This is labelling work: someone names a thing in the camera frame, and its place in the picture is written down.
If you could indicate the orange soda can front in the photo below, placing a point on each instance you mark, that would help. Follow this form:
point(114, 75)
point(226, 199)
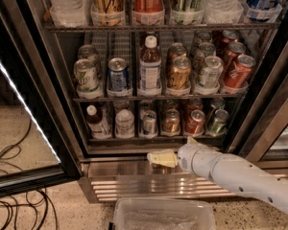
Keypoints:
point(171, 122)

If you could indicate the orange soda can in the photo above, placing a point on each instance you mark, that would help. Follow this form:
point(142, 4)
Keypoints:
point(170, 104)
point(171, 122)

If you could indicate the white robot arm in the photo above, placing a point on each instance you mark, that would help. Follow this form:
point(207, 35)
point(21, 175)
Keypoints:
point(229, 171)

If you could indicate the red soda can bottom front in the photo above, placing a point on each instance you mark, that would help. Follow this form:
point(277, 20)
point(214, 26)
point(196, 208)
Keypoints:
point(194, 124)

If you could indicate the red soda can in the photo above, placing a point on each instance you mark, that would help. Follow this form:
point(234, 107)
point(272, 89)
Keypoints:
point(194, 104)
point(226, 37)
point(194, 124)
point(232, 51)
point(239, 71)

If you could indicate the silver soda can bottom front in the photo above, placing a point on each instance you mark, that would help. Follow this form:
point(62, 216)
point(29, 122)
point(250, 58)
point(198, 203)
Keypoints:
point(149, 122)

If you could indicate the silver soda can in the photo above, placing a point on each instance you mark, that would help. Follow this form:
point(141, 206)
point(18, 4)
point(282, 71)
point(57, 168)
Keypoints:
point(149, 122)
point(144, 105)

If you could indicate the red soda can bottom rear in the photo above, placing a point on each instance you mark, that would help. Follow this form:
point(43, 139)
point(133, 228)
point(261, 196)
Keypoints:
point(194, 104)

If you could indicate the green soda can bottom front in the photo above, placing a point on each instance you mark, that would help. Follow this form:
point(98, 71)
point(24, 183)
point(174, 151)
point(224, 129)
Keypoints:
point(218, 122)

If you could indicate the green soda can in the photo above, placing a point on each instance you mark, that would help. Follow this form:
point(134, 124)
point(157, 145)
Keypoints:
point(216, 103)
point(218, 122)

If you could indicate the orange soda can rear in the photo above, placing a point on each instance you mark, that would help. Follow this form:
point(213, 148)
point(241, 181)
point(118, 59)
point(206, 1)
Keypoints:
point(170, 104)

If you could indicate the green soda can bottom rear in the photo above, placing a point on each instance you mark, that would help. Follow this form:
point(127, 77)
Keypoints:
point(216, 103)

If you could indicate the clear water bottle bottom shelf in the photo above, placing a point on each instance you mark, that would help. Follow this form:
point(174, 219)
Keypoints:
point(124, 124)

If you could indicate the silver soda can bottom rear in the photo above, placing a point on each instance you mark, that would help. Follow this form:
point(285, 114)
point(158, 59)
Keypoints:
point(144, 105)

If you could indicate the gold soda can middle front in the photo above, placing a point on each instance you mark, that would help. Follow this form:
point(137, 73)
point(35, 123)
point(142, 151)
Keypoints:
point(179, 72)

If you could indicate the gold soda can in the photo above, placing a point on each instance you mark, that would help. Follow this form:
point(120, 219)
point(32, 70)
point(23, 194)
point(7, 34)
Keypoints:
point(179, 72)
point(177, 49)

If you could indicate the white green can middle front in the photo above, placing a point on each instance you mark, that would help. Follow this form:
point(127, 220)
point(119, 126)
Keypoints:
point(210, 72)

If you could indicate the brown tea bottle bottom shelf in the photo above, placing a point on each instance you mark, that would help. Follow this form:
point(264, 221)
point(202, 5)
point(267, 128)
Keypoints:
point(97, 122)

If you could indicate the brown tea bottle shelf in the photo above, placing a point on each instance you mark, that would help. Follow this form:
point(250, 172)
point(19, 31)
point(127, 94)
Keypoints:
point(150, 65)
point(97, 122)

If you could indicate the red soda can middle front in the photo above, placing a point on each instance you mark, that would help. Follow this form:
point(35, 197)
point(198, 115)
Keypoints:
point(239, 71)

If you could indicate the right glass fridge door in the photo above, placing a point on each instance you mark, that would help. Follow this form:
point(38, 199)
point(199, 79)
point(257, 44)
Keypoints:
point(267, 145)

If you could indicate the brown tea bottle middle shelf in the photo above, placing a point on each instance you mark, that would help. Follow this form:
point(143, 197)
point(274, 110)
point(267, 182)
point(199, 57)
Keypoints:
point(150, 65)

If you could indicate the stainless steel fridge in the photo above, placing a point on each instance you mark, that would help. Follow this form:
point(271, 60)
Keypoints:
point(113, 168)

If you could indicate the gold soda can middle rear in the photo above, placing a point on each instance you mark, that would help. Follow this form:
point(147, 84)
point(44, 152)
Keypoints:
point(177, 49)

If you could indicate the blue pepsi can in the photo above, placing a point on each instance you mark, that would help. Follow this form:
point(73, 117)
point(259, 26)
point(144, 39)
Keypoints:
point(118, 75)

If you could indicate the white green can middle rear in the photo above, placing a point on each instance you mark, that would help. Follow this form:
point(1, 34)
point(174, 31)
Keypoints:
point(201, 37)

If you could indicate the red soda can middle rear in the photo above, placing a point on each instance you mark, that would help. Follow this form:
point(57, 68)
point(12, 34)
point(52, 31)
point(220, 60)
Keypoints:
point(226, 37)

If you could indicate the white green 7up can front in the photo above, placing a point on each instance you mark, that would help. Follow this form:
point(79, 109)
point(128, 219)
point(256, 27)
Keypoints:
point(86, 75)

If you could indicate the silver can behind 7up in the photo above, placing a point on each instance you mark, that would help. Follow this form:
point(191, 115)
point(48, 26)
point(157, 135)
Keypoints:
point(87, 51)

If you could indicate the open glass fridge door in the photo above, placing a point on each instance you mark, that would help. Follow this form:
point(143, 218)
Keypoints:
point(37, 141)

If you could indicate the green silver can top shelf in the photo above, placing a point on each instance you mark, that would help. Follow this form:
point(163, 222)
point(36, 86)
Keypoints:
point(186, 12)

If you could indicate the red tall can top shelf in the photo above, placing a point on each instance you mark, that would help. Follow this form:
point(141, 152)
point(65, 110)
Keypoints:
point(147, 12)

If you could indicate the gold tall can top shelf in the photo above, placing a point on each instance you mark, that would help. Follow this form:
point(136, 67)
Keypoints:
point(107, 12)

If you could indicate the clear plastic bin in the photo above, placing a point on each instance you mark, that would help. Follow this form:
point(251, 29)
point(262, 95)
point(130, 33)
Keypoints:
point(148, 213)

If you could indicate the clear water bottle top right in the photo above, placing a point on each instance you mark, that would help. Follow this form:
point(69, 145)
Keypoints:
point(222, 11)

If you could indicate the clear water bottle top left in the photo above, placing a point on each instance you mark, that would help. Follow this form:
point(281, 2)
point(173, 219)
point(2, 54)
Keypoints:
point(70, 13)

